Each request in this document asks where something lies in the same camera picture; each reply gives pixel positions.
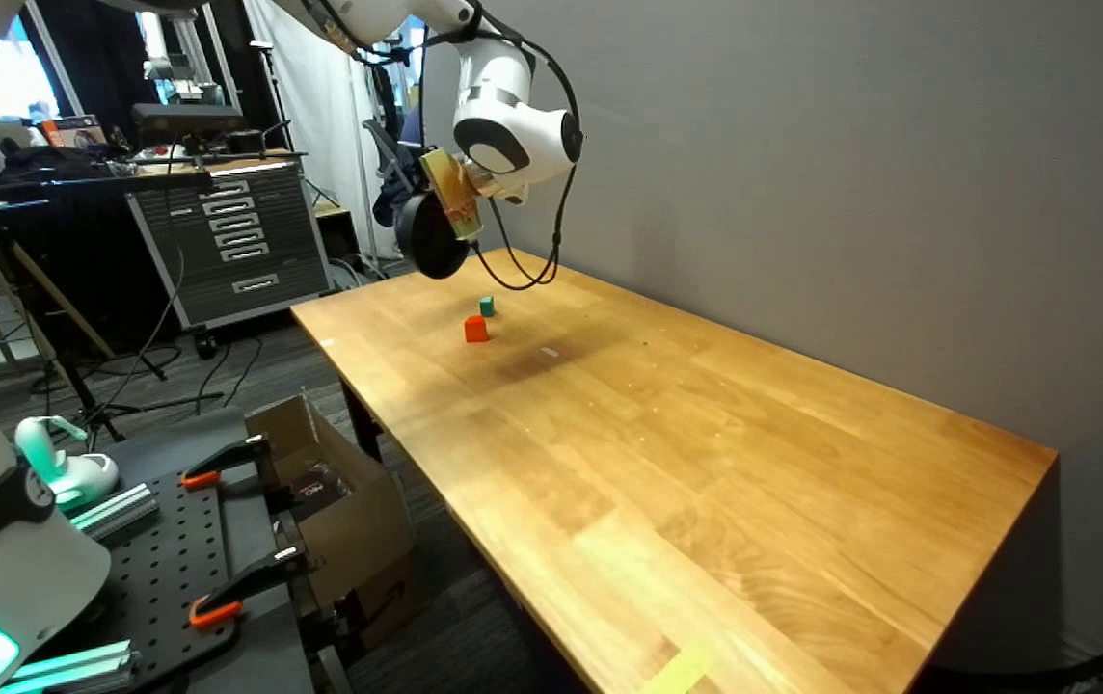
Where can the yellow tape strip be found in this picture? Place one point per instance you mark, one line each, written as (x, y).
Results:
(678, 667)

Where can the brown cardboard box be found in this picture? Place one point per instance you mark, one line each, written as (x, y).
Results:
(344, 513)

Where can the wrist camera with tan mount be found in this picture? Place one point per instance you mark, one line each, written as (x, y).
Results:
(447, 178)

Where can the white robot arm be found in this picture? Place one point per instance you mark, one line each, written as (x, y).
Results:
(515, 120)

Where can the small white tape piece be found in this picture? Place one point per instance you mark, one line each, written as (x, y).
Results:
(548, 350)

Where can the teal and white device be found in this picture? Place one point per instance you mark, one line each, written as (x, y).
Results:
(57, 456)

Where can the red block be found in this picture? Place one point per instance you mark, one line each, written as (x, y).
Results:
(476, 329)

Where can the black equipment box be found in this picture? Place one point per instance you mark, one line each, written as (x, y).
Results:
(188, 125)

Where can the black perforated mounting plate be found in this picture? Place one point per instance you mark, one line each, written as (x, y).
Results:
(168, 564)

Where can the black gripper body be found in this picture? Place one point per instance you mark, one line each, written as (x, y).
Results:
(473, 223)

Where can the green block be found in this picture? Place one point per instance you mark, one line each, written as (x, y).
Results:
(489, 305)

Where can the black bowl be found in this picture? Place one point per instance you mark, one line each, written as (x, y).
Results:
(426, 235)

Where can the aluminium extrusion bar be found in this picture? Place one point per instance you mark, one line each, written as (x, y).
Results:
(113, 512)
(73, 665)

